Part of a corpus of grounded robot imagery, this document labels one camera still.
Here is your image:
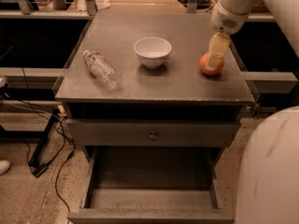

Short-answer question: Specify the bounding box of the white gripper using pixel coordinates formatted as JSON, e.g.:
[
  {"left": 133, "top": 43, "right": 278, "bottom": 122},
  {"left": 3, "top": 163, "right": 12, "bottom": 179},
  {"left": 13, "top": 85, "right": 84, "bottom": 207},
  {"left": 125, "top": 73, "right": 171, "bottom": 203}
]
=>
[{"left": 206, "top": 2, "right": 249, "bottom": 71}]

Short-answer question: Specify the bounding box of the orange fruit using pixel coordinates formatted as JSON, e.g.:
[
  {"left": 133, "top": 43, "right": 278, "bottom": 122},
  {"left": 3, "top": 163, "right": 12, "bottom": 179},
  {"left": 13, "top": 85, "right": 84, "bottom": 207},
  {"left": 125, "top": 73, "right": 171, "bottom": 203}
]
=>
[{"left": 199, "top": 52, "right": 224, "bottom": 76}]

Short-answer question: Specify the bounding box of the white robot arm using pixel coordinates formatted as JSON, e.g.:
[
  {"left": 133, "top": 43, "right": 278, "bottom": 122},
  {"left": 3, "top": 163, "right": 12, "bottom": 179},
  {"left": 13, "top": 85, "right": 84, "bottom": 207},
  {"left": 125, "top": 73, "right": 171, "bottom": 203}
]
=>
[{"left": 201, "top": 0, "right": 299, "bottom": 224}]

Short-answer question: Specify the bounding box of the grey drawer cabinet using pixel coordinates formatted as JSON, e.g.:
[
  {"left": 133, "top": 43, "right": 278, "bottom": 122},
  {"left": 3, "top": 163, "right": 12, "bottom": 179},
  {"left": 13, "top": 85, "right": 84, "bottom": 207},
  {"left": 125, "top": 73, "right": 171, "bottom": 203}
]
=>
[{"left": 51, "top": 12, "right": 261, "bottom": 224}]

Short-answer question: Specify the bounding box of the closed top drawer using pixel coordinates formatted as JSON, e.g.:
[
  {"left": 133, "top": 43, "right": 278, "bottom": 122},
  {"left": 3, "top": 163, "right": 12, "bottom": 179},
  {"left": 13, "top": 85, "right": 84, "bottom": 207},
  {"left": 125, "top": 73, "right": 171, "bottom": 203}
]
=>
[{"left": 66, "top": 119, "right": 240, "bottom": 147}]

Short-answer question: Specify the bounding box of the open middle drawer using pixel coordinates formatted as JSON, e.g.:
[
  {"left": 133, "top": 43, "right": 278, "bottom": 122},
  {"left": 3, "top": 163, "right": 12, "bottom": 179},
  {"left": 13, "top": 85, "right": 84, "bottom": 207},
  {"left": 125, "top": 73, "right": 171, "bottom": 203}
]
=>
[{"left": 67, "top": 147, "right": 234, "bottom": 224}]

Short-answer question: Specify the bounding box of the white bowl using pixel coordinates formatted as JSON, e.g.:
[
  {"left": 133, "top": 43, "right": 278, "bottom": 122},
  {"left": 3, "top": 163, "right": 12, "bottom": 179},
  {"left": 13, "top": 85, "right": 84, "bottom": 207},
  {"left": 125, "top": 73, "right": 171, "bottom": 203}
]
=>
[{"left": 134, "top": 37, "right": 172, "bottom": 68}]

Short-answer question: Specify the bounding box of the white cloth on shelf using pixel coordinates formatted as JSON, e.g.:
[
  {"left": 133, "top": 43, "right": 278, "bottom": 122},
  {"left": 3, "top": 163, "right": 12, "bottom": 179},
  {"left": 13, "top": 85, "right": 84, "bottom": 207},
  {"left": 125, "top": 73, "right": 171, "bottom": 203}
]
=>
[{"left": 77, "top": 0, "right": 110, "bottom": 11}]

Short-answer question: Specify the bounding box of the clear plastic water bottle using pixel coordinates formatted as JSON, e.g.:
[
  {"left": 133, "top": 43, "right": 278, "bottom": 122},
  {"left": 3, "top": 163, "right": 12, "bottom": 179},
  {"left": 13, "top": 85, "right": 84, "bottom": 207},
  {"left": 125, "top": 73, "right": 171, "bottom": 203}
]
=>
[{"left": 83, "top": 50, "right": 121, "bottom": 91}]

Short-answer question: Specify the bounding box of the black table leg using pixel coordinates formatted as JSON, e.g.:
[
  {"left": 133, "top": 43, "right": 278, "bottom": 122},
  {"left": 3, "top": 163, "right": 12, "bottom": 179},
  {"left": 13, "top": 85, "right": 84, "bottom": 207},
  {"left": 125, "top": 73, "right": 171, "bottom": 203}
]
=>
[{"left": 29, "top": 109, "right": 59, "bottom": 168}]

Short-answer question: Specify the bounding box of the white shoe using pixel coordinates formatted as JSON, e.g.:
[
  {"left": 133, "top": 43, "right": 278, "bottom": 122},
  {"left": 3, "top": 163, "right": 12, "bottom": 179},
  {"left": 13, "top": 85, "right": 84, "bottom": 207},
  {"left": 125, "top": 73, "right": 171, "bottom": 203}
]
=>
[{"left": 0, "top": 160, "right": 11, "bottom": 175}]

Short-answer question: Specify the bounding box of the black cable coil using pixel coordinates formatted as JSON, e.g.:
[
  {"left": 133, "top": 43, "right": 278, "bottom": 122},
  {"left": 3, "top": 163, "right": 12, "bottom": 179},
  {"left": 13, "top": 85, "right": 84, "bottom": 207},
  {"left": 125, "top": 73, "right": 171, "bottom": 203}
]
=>
[{"left": 171, "top": 0, "right": 215, "bottom": 11}]

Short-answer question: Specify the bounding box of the black floor cable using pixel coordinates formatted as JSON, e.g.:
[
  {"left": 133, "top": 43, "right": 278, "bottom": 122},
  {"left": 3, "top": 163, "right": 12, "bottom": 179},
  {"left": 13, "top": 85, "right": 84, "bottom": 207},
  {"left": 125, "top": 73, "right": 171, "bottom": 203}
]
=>
[{"left": 0, "top": 67, "right": 78, "bottom": 214}]

